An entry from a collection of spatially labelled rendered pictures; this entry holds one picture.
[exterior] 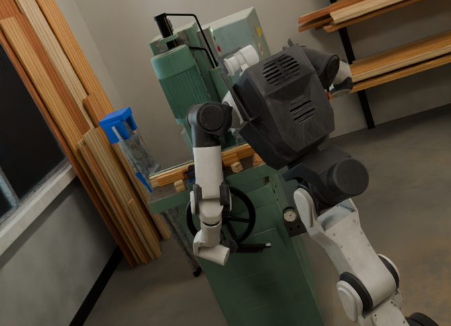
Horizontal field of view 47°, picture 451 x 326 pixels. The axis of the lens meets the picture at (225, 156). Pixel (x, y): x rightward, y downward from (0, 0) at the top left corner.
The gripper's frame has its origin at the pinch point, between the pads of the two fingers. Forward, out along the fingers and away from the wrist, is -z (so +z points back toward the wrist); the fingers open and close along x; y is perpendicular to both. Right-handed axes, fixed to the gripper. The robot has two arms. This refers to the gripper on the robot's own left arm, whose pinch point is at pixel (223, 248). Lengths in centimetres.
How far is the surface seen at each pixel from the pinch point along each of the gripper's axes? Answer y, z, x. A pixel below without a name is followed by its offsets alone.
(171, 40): 95, -6, 2
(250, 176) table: 26.6, -13.8, 17.4
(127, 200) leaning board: 55, -143, -89
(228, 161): 37.0, -21.5, 8.7
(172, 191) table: 31.3, -15.9, -18.7
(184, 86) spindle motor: 70, 2, 4
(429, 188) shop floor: 1, -142, 108
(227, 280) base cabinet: -13.8, -36.8, -10.5
